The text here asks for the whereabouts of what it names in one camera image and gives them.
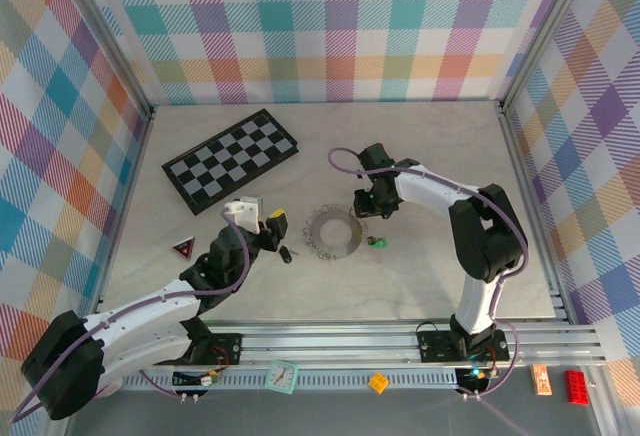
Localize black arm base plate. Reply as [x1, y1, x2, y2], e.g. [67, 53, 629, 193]
[416, 330, 512, 363]
[151, 333, 245, 367]

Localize orange toy brick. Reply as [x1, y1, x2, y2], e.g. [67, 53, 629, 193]
[367, 372, 391, 396]

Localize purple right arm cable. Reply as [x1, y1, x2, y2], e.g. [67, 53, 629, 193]
[327, 147, 530, 401]

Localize black and grey chessboard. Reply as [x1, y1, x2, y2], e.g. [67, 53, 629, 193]
[160, 108, 301, 216]

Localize small black electronics board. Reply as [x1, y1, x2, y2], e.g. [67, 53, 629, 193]
[455, 365, 499, 398]
[172, 366, 225, 391]

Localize large red toy brick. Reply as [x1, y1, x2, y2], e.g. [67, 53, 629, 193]
[564, 369, 591, 405]

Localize slotted grey cable duct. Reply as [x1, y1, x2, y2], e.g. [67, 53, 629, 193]
[119, 369, 464, 390]

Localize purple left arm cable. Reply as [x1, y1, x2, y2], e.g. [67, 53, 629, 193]
[9, 207, 250, 423]

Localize black triangle token red centre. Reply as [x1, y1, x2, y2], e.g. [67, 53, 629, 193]
[172, 237, 197, 260]

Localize aluminium frame post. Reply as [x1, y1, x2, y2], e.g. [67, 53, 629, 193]
[54, 0, 156, 122]
[497, 0, 599, 115]

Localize round metal keyring disc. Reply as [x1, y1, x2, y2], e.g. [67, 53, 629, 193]
[301, 202, 372, 262]

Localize teal square clock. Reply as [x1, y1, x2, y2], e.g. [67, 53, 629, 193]
[264, 359, 300, 396]

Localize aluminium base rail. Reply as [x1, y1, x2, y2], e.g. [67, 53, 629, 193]
[97, 319, 607, 368]

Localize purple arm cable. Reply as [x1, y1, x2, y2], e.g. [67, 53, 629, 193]
[9, 207, 250, 423]
[327, 147, 530, 401]

